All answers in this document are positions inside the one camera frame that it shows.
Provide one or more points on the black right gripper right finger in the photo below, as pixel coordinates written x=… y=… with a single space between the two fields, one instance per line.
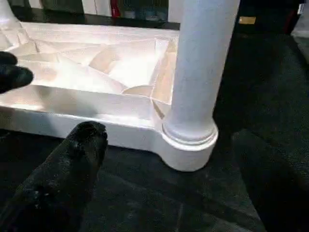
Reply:
x=275 y=183

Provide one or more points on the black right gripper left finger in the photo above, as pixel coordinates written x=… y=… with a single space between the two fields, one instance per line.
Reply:
x=55 y=178

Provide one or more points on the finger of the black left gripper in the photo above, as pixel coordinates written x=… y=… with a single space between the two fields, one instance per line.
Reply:
x=6 y=58
x=14 y=78

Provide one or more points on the white plastic table leg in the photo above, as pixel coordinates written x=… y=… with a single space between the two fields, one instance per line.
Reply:
x=7 y=10
x=200 y=72

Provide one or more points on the white plastic table top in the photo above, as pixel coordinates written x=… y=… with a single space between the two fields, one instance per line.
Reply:
x=72 y=72

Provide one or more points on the white glass-door cabinet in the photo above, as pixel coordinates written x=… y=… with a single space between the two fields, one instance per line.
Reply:
x=101 y=6

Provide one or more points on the white pillow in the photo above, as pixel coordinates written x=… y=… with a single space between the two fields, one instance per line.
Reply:
x=301 y=29

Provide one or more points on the black box with gold label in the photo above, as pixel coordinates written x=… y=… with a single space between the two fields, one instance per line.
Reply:
x=260 y=14

